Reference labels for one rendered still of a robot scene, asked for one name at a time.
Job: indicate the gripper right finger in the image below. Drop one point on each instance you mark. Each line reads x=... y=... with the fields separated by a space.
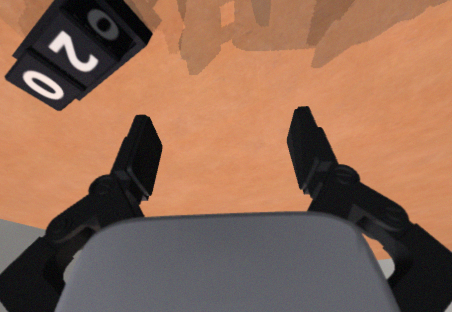
x=422 y=276

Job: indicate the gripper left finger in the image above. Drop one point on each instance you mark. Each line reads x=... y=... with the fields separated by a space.
x=34 y=282

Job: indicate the black number cube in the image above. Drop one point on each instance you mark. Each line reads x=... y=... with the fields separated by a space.
x=44 y=80
x=83 y=40

